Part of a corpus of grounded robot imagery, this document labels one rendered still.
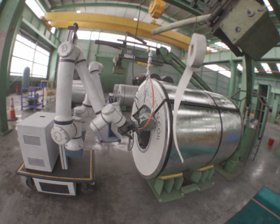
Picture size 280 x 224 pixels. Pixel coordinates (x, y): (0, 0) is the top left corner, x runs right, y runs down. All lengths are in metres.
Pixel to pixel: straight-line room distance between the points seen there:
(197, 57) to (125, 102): 5.87
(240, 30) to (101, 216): 1.64
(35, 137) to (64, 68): 0.71
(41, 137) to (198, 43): 1.33
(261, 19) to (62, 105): 1.10
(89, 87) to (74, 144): 0.51
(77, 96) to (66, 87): 5.29
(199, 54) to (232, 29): 0.17
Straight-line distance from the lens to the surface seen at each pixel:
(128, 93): 6.27
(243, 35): 0.48
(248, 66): 1.48
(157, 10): 1.40
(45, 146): 1.33
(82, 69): 1.04
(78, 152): 1.21
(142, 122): 1.10
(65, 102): 0.94
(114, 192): 1.69
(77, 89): 6.21
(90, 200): 1.61
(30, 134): 1.35
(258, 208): 2.28
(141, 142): 1.06
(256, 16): 0.49
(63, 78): 0.93
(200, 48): 0.55
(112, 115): 0.84
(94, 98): 0.99
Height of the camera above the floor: 1.24
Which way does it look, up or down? 10 degrees down
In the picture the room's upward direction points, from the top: 7 degrees clockwise
